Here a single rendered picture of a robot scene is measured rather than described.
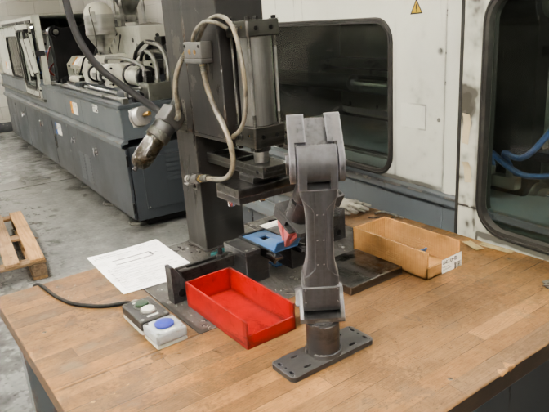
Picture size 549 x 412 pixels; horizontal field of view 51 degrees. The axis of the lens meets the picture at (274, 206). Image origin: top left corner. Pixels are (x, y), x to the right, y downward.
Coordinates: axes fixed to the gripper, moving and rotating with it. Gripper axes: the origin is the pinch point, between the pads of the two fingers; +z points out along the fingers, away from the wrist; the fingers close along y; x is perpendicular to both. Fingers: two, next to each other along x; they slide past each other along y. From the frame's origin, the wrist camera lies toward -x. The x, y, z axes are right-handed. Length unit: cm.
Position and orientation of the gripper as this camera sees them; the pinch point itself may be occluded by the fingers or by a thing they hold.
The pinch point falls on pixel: (287, 242)
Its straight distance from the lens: 137.5
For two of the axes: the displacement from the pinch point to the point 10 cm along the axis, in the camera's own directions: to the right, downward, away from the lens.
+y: -5.4, -6.6, 5.2
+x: -8.1, 2.2, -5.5
